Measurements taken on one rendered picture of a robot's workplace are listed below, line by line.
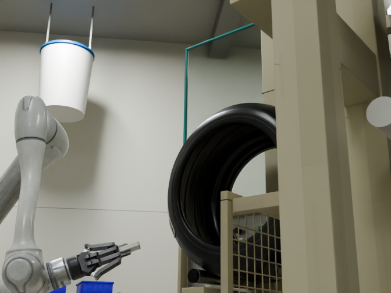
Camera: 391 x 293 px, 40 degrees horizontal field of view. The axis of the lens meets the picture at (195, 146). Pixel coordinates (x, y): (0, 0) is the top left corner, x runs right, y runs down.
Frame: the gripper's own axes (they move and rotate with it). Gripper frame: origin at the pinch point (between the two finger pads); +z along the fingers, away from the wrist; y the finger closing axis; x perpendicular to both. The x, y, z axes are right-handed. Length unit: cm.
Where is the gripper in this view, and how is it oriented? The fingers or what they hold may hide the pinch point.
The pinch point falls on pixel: (129, 248)
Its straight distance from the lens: 182.1
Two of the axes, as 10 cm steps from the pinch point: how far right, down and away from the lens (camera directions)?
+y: 3.8, 7.2, -5.8
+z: 9.2, -2.9, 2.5
